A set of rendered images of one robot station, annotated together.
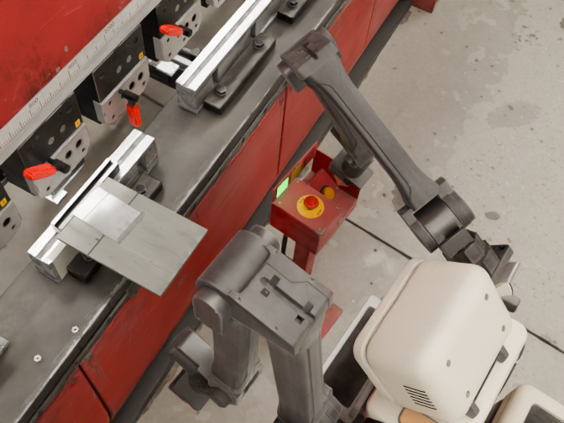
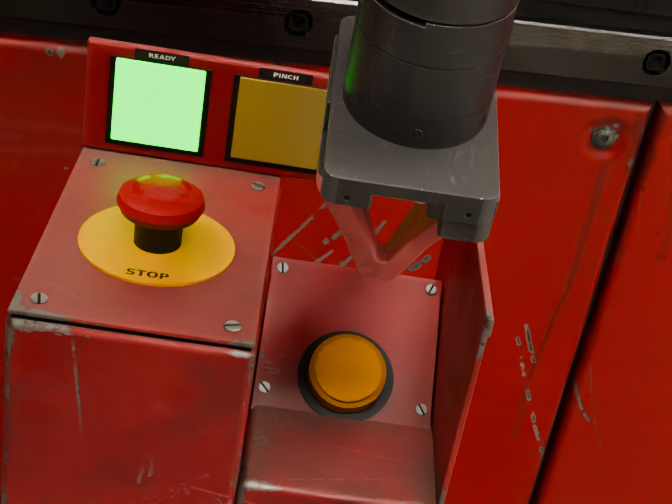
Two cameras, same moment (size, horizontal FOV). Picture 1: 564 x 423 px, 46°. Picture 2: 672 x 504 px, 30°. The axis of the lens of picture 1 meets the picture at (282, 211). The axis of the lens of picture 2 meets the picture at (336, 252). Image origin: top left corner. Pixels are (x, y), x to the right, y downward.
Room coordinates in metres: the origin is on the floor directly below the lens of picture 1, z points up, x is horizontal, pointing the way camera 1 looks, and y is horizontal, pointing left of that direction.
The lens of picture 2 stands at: (0.70, -0.53, 1.08)
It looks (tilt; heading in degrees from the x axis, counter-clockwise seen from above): 30 degrees down; 56
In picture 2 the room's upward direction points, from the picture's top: 10 degrees clockwise
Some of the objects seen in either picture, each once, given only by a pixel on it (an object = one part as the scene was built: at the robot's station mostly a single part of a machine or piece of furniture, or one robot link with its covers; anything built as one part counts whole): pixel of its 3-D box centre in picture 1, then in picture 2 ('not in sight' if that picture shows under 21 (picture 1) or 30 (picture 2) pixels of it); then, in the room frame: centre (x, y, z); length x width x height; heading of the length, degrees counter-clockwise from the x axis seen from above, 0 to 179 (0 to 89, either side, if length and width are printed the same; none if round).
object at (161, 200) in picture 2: (310, 204); (159, 221); (0.91, -0.07, 0.79); 0.04 x 0.04 x 0.04
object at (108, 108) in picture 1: (107, 70); not in sight; (0.87, 0.38, 1.26); 0.15 x 0.09 x 0.17; 157
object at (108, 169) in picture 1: (86, 195); not in sight; (0.74, 0.43, 0.98); 0.20 x 0.03 x 0.03; 157
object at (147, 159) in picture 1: (97, 202); not in sight; (0.76, 0.43, 0.92); 0.39 x 0.06 x 0.10; 157
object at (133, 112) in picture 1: (130, 107); not in sight; (0.83, 0.33, 1.20); 0.04 x 0.02 x 0.10; 67
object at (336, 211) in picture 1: (315, 199); (252, 300); (0.96, -0.09, 0.75); 0.20 x 0.16 x 0.18; 150
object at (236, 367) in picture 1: (236, 335); not in sight; (0.31, 0.04, 1.40); 0.11 x 0.06 x 0.43; 152
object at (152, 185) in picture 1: (117, 226); not in sight; (0.72, 0.38, 0.89); 0.30 x 0.05 x 0.03; 157
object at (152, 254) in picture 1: (133, 234); not in sight; (0.65, 0.31, 1.00); 0.26 x 0.18 x 0.01; 67
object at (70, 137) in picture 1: (40, 139); not in sight; (0.68, 0.45, 1.26); 0.15 x 0.09 x 0.17; 157
